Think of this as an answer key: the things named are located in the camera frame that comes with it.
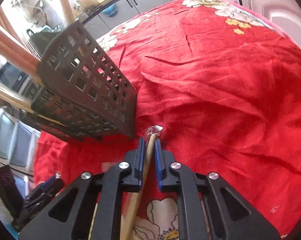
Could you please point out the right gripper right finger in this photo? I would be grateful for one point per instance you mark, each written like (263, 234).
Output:
(208, 206)

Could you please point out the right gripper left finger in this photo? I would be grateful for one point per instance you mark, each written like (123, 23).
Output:
(91, 206)

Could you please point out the black plastic utensil basket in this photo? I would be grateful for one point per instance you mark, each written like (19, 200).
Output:
(82, 92)

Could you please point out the white drawer unit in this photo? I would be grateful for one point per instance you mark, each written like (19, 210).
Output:
(18, 143)

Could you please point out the wrapped chopsticks bundle in basket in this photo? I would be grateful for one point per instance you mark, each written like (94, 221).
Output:
(18, 55)

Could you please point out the blue hanging bowl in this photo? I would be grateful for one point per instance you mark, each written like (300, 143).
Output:
(110, 11)

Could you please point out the red floral tablecloth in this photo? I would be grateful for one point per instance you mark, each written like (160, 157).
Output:
(225, 85)

